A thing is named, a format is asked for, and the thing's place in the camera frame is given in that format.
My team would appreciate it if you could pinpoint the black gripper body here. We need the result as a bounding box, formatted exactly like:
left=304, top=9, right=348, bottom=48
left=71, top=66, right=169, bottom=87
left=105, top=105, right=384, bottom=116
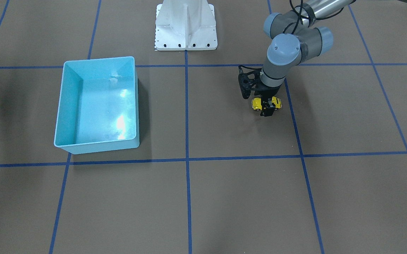
left=254, top=83, right=281, bottom=98

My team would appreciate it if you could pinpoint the yellow beetle toy car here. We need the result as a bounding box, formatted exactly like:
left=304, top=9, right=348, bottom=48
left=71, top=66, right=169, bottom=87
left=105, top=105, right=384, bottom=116
left=251, top=96, right=282, bottom=111

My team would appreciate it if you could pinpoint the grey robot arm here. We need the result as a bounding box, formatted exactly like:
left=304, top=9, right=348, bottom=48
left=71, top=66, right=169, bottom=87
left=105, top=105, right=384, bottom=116
left=253, top=0, right=352, bottom=117

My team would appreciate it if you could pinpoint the light blue plastic bin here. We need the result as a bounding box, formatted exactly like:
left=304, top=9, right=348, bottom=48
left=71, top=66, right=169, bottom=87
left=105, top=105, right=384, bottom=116
left=54, top=56, right=140, bottom=155

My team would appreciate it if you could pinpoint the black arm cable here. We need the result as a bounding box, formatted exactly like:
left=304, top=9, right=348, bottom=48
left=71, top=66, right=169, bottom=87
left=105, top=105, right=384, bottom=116
left=239, top=0, right=345, bottom=71

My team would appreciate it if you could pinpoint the white metal mount base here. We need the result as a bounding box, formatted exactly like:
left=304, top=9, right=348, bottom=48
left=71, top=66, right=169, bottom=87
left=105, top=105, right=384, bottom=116
left=154, top=0, right=218, bottom=51

